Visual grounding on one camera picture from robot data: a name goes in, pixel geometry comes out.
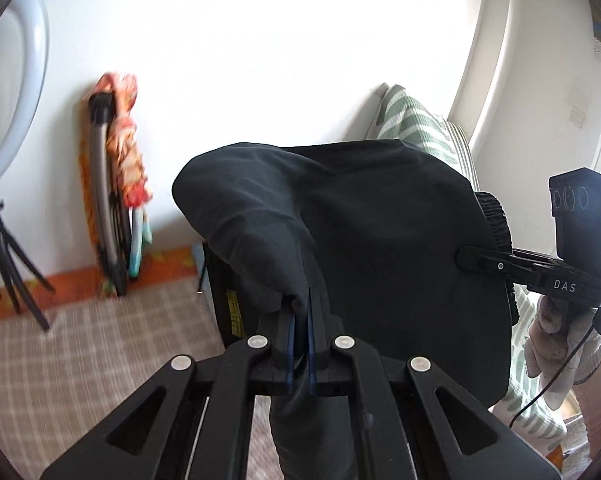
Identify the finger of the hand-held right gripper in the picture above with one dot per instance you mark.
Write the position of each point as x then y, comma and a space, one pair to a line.
483, 260

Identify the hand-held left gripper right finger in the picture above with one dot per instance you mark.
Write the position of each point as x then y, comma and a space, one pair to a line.
311, 340

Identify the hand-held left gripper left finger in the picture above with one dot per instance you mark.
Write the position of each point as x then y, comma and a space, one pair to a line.
291, 340

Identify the dark grey pants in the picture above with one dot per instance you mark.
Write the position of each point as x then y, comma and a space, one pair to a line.
380, 220

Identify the person's right hand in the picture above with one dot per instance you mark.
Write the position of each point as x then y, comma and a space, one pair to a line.
550, 340

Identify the black garment with yellow print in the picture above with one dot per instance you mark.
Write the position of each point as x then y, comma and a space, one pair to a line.
225, 300

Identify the white cushion with green pattern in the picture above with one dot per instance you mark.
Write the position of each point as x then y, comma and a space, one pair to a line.
410, 120

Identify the beige plaid blanket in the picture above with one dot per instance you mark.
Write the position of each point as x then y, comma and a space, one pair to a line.
105, 360

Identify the orange bedsheet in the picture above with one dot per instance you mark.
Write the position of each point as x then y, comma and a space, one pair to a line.
80, 280

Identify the folded chair with orange cloth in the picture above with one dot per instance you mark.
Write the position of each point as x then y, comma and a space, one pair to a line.
128, 160

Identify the black tripod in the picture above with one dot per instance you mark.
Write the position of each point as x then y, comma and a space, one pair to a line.
10, 255

